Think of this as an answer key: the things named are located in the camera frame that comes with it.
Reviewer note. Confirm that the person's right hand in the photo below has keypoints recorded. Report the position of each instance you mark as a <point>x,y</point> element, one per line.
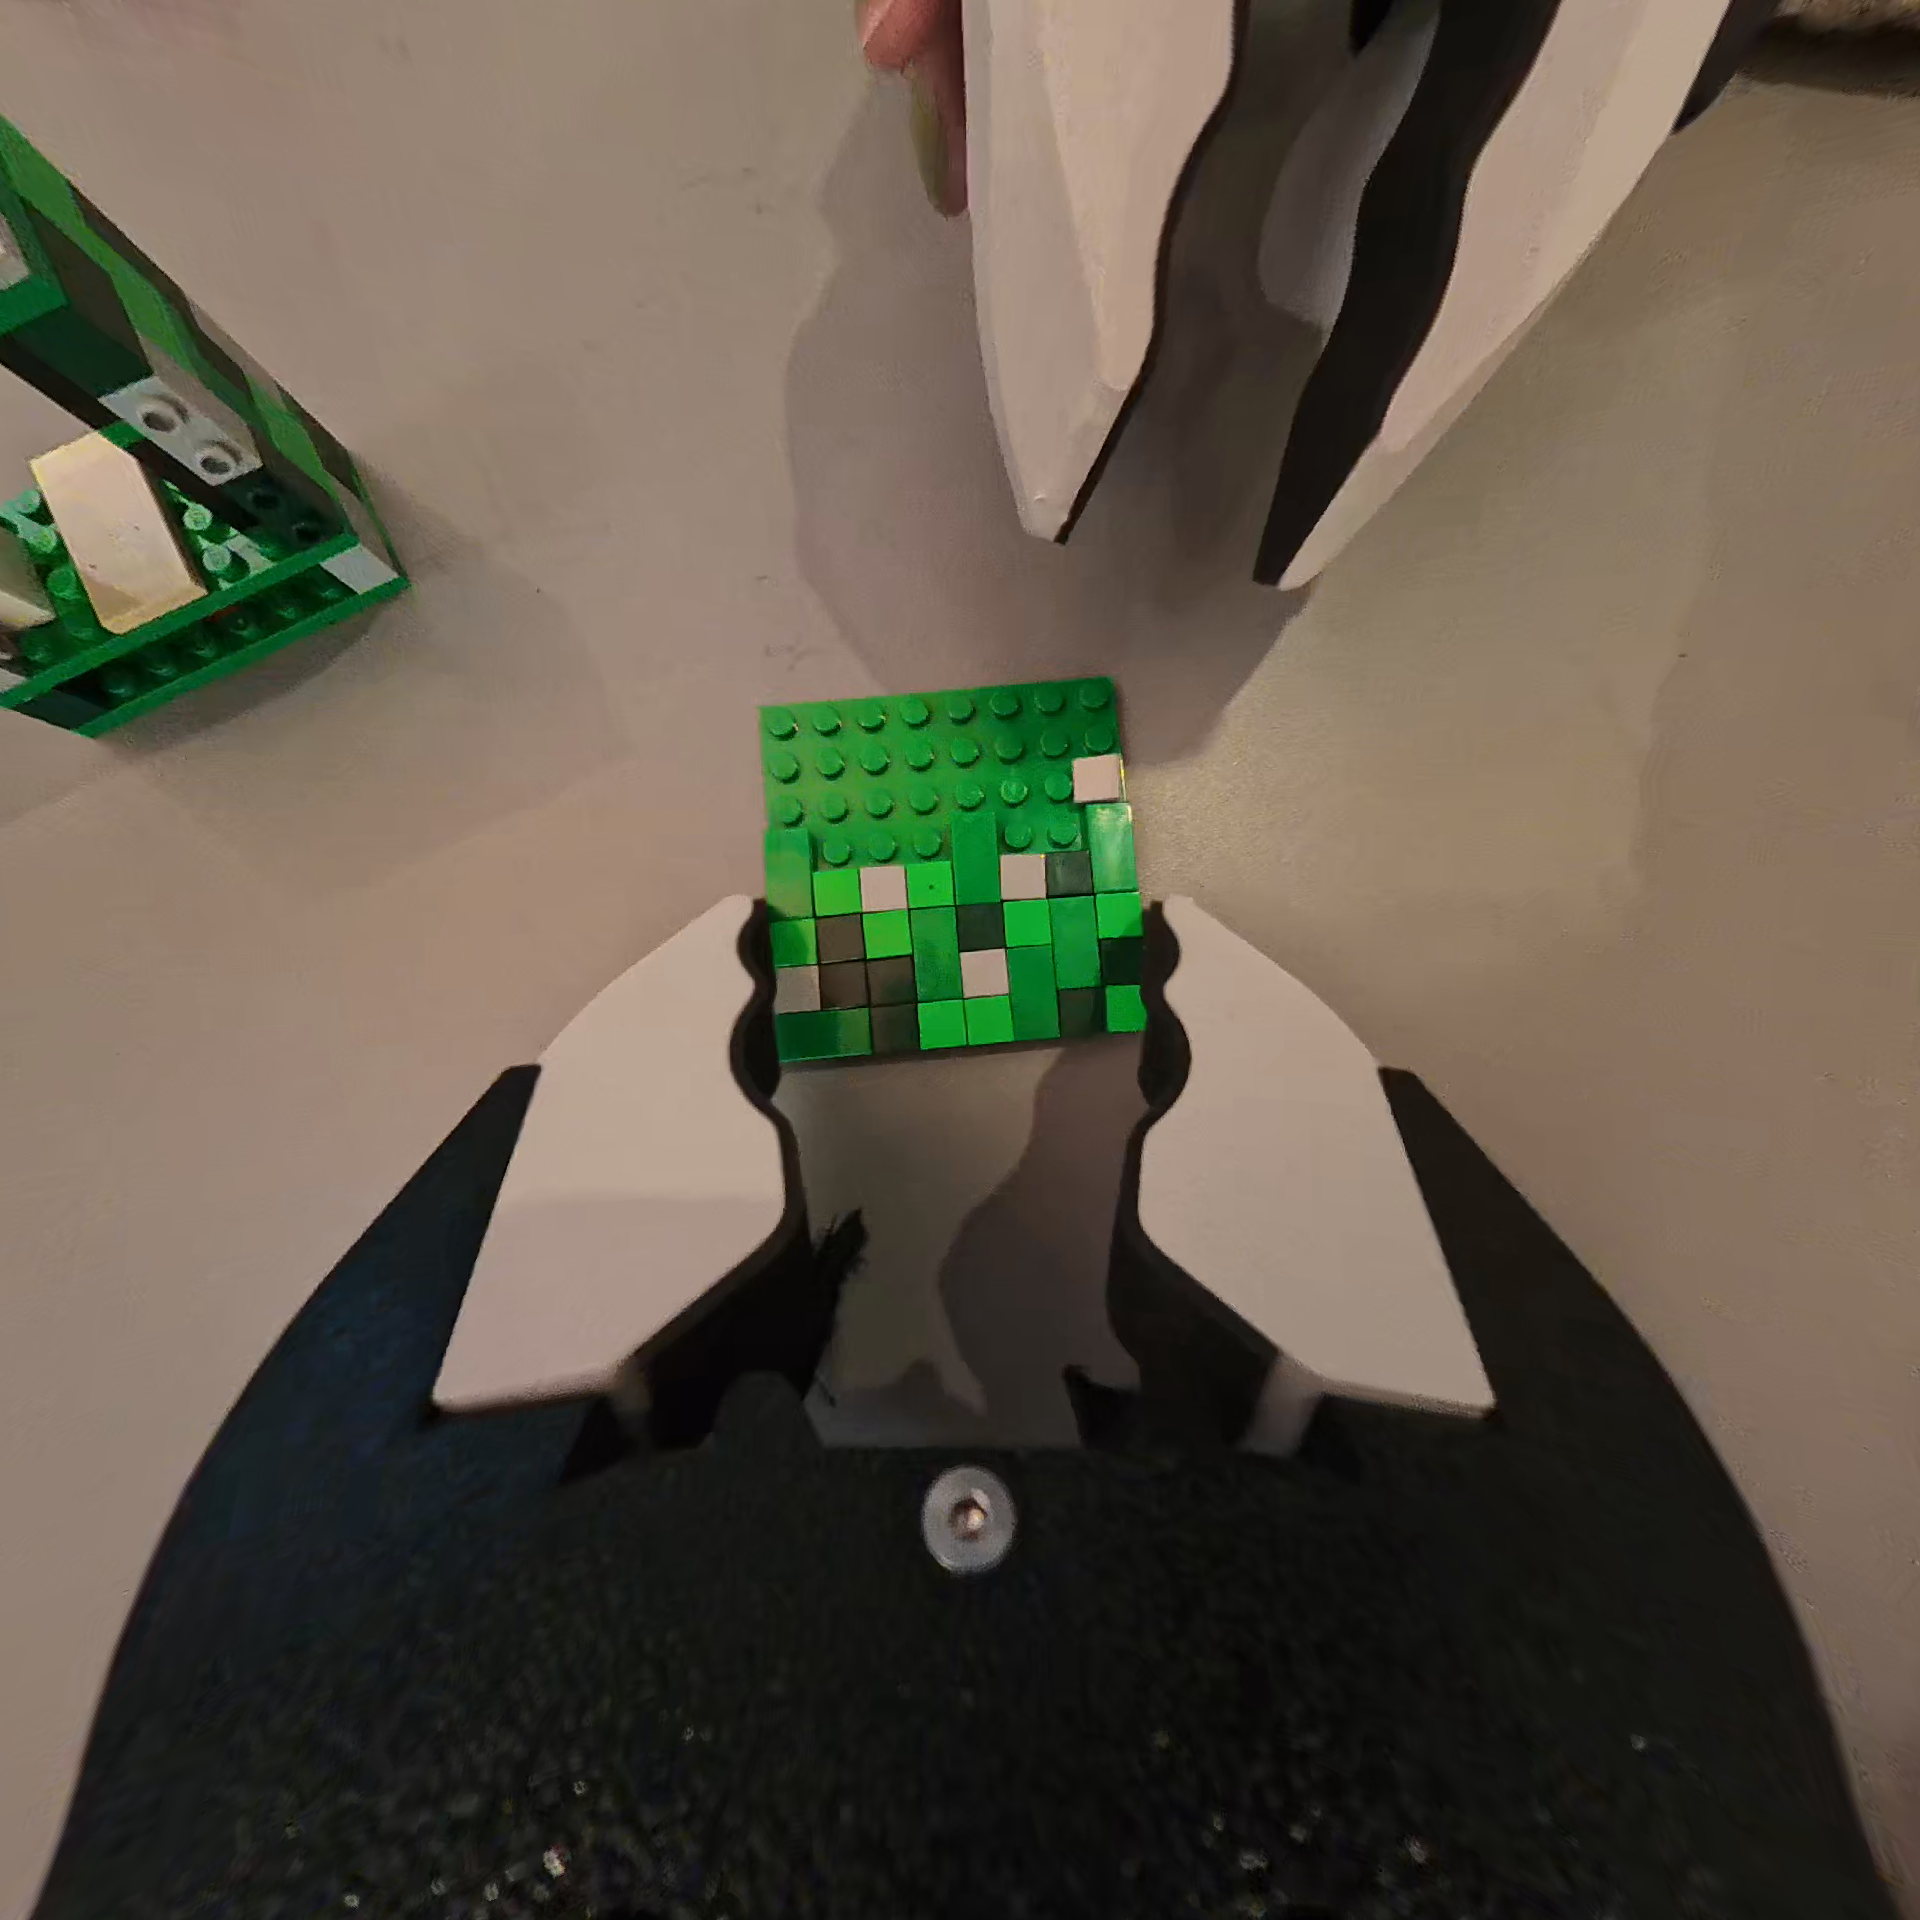
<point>921,75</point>

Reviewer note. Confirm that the green lego frame structure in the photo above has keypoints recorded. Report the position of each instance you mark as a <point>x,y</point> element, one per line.
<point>225,600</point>

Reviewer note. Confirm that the person's right forearm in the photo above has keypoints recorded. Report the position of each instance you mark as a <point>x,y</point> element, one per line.
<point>1858,14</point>

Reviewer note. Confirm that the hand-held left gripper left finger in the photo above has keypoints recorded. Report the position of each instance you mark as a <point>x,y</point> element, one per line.
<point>631,1170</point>

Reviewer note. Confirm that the green lego plate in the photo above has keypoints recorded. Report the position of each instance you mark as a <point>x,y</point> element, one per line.
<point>930,764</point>

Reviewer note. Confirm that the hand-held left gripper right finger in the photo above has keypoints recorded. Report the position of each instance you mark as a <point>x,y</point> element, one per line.
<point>1290,1201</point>

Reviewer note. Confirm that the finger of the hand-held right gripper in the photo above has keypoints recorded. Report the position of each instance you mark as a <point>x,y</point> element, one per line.
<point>1080,226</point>
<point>1559,181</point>

